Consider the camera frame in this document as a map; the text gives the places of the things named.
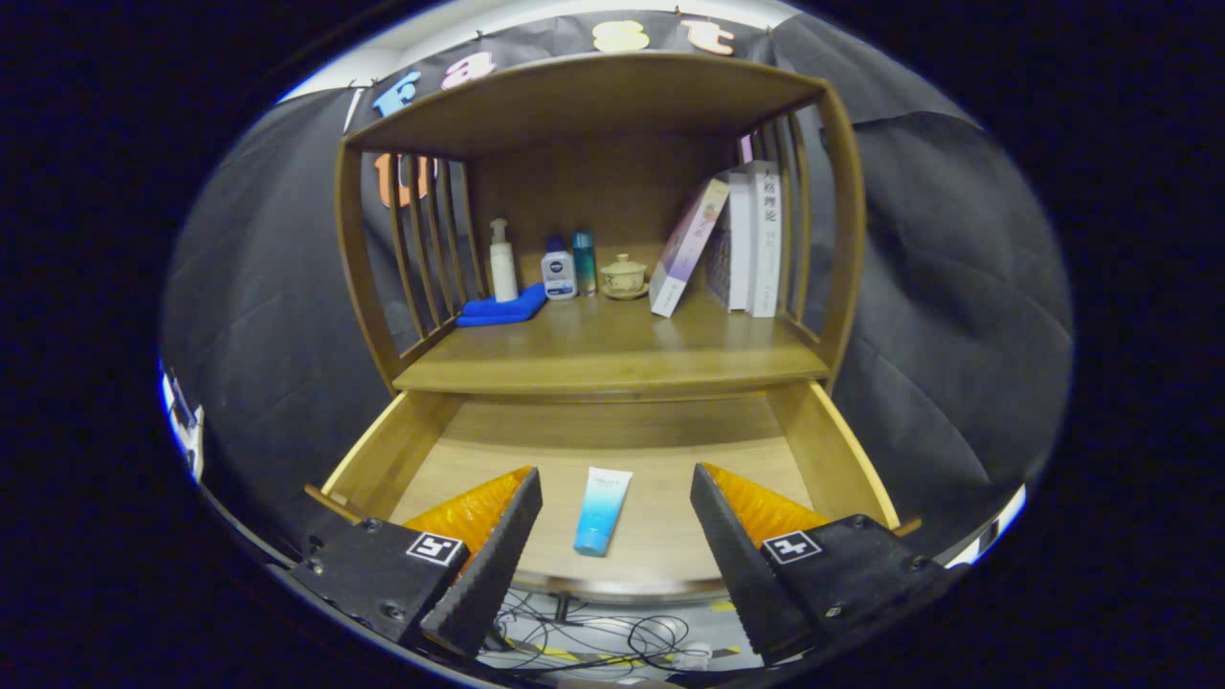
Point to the white patterned book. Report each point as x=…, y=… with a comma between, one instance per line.
x=739, y=249

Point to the beige lidded tea cup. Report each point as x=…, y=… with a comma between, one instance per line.
x=624, y=277

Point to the blue cosmetic tube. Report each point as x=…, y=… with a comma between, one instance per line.
x=601, y=512

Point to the blue folded cloth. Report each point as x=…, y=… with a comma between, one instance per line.
x=498, y=311

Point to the white spray bottle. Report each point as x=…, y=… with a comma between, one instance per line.
x=503, y=273

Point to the pink and purple book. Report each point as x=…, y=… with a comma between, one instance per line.
x=684, y=254

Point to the teal bottle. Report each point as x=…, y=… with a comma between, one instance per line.
x=585, y=263

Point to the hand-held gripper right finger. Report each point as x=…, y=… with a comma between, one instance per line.
x=746, y=574

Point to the wooden countertop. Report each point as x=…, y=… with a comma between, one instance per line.
x=612, y=344

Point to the white bottle with blue cap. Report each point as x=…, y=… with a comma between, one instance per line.
x=559, y=276

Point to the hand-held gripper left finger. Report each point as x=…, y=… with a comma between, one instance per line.
x=493, y=574

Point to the white equipment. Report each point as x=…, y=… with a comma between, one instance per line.
x=187, y=431

